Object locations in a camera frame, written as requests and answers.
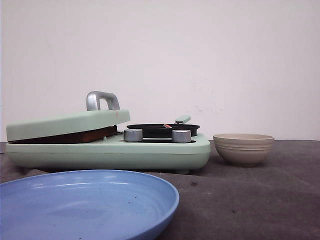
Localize white bread slice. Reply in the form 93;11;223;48
9;125;119;144

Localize beige ribbed ceramic bowl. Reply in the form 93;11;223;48
213;133;275;167

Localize silver control knob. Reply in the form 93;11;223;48
123;128;144;143
171;129;192;143

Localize left silver control knob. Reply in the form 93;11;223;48
123;128;144;143

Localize right silver control knob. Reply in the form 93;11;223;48
171;129;192;143

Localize blue plastic plate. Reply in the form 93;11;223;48
0;170;180;240

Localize black frying pan green handle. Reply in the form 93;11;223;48
126;115;200;139

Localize orange white shrimp pieces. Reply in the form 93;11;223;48
163;124;172;129

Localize breakfast maker hinged lid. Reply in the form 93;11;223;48
6;91;130;142

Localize mint green breakfast maker base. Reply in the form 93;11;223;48
5;133;211;173

